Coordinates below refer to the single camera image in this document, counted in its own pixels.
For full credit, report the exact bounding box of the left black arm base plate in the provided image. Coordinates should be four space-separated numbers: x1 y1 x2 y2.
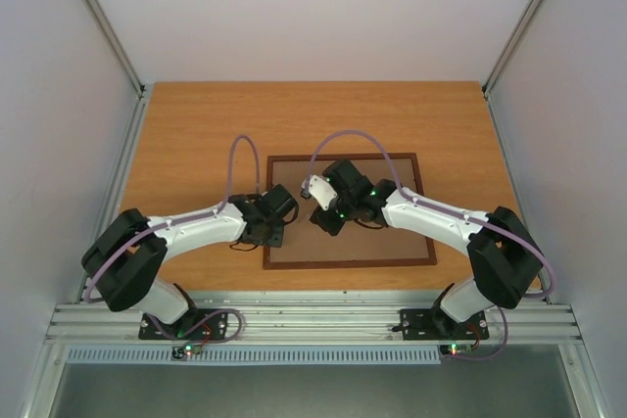
138 308 228 342

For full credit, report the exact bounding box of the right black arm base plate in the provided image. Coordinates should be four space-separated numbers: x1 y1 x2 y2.
394 308 490 341

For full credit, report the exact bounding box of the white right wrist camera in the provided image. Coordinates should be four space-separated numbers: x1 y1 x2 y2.
301 175 338 211

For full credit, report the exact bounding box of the grey slotted cable duct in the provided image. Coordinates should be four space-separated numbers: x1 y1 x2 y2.
66 345 441 367

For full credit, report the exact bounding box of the right small circuit board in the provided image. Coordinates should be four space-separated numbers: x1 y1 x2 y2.
440 343 479 356

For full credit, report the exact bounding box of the left small circuit board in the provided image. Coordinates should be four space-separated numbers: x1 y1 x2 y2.
170 345 203 361

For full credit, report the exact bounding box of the aluminium rail base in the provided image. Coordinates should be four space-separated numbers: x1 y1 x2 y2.
44 290 583 346

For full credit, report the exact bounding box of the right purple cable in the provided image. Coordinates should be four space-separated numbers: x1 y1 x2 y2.
304 129 557 361

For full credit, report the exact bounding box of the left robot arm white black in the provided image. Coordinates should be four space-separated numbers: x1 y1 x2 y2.
81 185 299 338

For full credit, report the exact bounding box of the right aluminium corner post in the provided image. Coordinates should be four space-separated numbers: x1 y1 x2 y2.
482 0 577 96

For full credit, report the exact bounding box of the small circuit board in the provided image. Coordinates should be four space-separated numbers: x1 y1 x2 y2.
170 345 203 361
440 343 479 356

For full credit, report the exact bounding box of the aluminium corner post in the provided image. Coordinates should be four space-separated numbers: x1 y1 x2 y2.
82 0 145 98
482 0 577 96

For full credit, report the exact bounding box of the left aluminium corner post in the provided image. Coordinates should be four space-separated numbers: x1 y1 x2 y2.
82 0 145 98

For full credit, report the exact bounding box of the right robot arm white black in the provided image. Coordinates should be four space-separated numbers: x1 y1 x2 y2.
302 160 543 339

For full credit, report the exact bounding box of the brown wooden picture frame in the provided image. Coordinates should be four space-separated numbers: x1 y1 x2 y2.
256 155 437 270

